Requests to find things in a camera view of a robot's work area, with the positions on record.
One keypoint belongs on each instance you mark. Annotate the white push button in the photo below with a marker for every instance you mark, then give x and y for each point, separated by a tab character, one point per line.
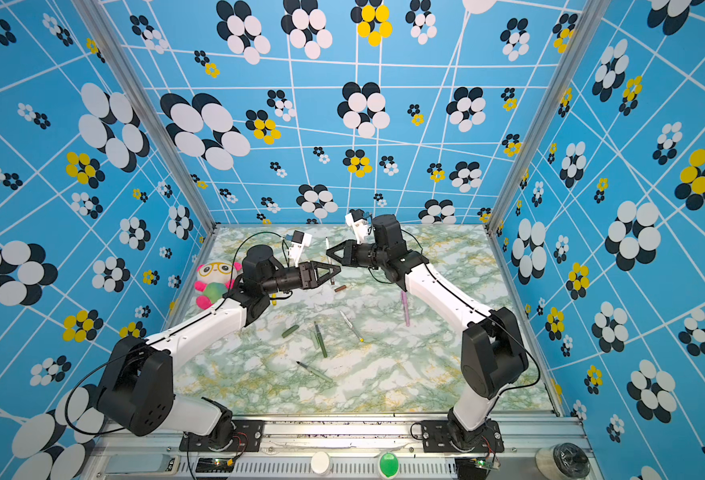
321	463

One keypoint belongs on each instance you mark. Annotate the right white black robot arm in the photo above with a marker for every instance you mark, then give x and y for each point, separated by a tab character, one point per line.
493	355

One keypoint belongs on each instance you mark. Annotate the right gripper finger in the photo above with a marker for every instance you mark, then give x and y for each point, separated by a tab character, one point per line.
340	246
342	259

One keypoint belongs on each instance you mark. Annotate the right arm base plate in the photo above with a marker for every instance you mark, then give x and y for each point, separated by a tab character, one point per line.
444	436

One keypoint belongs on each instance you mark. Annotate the dark green gel pen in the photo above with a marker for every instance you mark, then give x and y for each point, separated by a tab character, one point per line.
314	372

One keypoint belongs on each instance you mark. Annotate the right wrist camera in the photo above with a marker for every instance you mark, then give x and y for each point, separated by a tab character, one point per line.
357	219

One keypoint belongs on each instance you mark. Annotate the pink green plush toy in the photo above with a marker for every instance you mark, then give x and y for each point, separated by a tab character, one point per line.
213	280

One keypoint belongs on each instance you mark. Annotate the white pen brown end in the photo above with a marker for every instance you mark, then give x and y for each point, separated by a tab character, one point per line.
327	248

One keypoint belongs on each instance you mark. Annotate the aluminium corner post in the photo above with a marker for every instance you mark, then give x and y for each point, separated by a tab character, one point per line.
97	23
589	21

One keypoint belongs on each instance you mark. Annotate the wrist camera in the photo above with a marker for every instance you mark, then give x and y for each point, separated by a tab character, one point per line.
299	241
357	219

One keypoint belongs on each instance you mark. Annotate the right aluminium corner post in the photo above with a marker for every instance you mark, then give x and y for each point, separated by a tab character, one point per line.
589	21

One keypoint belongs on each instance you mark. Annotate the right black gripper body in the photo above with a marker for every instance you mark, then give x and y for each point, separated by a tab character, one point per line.
368	256

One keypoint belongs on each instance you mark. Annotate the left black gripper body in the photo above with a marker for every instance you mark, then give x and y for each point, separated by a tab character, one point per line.
291	280

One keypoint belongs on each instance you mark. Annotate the pink pen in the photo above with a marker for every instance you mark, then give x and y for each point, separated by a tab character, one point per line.
405	307

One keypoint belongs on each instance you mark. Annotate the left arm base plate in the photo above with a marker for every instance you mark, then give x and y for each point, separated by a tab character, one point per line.
241	435

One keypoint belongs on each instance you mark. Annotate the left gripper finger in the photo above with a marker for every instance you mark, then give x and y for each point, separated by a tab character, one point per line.
325	275
316	265

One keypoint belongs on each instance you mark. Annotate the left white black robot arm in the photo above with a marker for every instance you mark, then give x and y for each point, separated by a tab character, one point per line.
137	387

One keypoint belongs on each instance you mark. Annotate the left aluminium corner post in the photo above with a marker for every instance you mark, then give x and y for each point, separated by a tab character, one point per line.
97	23

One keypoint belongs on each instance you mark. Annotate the green push button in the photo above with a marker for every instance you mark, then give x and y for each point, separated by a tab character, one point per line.
388	466

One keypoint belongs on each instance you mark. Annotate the aluminium front rail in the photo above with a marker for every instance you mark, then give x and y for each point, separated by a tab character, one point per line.
354	443

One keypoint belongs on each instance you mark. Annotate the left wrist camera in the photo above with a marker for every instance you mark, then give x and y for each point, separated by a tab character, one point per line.
299	241

